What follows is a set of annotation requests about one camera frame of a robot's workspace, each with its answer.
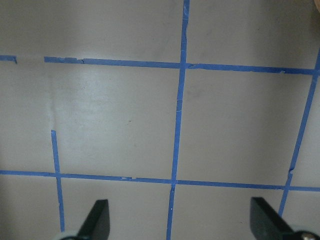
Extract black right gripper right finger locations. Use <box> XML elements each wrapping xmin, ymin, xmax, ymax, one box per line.
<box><xmin>250</xmin><ymin>197</ymin><xmax>295</xmax><ymax>240</ymax></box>

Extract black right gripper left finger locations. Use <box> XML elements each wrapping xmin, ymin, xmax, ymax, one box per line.
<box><xmin>76</xmin><ymin>199</ymin><xmax>111</xmax><ymax>240</ymax></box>

